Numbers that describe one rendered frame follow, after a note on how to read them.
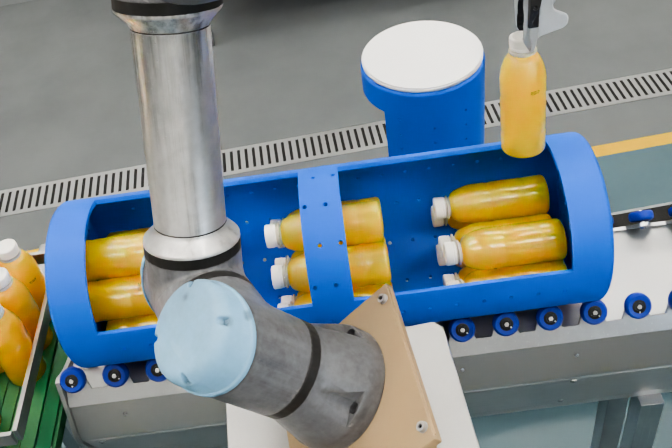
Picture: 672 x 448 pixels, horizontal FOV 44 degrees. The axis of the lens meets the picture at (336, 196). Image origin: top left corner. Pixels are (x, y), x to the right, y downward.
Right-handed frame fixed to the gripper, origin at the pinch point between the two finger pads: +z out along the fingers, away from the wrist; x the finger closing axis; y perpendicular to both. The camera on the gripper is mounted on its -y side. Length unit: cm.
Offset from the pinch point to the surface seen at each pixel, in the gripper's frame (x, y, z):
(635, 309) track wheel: -16, 17, 47
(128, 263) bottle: -8, -65, 28
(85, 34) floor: 268, -151, 147
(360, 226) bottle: -7.5, -26.8, 27.0
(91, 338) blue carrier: -19, -71, 32
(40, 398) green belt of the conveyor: -13, -88, 54
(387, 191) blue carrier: 8.7, -21.1, 35.5
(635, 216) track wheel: 4, 24, 46
